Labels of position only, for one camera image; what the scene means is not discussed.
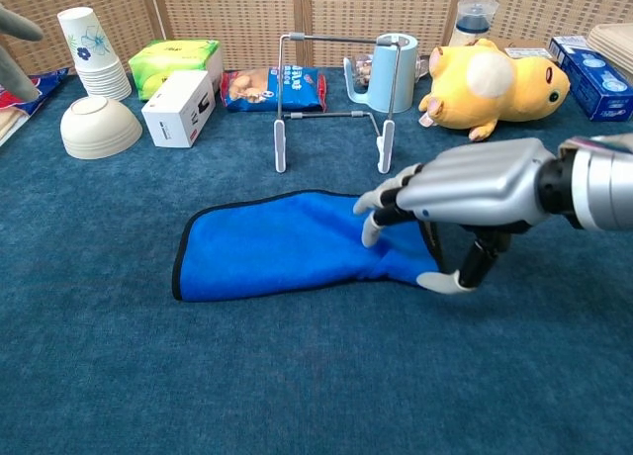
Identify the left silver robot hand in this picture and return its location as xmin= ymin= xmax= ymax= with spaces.
xmin=0 ymin=4 xmax=45 ymax=103

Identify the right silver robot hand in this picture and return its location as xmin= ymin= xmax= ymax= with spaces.
xmin=352 ymin=137 xmax=558 ymax=296

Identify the grey and blue cloth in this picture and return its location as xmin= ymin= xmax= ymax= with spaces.
xmin=170 ymin=189 xmax=446 ymax=303

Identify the rubber gloves package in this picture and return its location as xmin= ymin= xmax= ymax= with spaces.
xmin=0 ymin=67 xmax=69 ymax=147

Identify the stack of paper cups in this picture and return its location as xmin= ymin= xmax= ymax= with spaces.
xmin=56 ymin=6 xmax=134 ymax=103

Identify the yellow plush toy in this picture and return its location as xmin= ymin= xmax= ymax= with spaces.
xmin=417 ymin=38 xmax=572 ymax=143

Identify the upturned beige bowl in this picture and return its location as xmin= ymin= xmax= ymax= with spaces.
xmin=59 ymin=96 xmax=143 ymax=160

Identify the light blue mug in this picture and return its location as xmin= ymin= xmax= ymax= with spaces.
xmin=343 ymin=33 xmax=419 ymax=115

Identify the brown cardboard box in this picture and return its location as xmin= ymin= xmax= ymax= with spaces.
xmin=489 ymin=37 xmax=555 ymax=60

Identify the green tissue box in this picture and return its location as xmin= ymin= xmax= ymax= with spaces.
xmin=128 ymin=39 xmax=224 ymax=103

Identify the blue and white box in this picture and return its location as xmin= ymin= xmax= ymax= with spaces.
xmin=548 ymin=35 xmax=633 ymax=123

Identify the jar with clear lid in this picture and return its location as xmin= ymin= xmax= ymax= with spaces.
xmin=453 ymin=0 xmax=499 ymax=48

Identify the white cardboard box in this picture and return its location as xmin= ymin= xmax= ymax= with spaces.
xmin=140 ymin=69 xmax=217 ymax=149

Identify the beige lidded food container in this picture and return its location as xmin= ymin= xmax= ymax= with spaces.
xmin=587 ymin=23 xmax=633 ymax=75

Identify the woven folding screen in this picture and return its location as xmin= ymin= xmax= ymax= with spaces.
xmin=0 ymin=0 xmax=633 ymax=75

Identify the blue biscuit bag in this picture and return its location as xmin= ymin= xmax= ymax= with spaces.
xmin=220 ymin=66 xmax=328 ymax=114

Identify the blue table cloth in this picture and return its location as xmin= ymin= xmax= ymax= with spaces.
xmin=0 ymin=67 xmax=633 ymax=455

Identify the metal wire stand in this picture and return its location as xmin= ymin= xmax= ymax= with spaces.
xmin=273 ymin=31 xmax=403 ymax=175

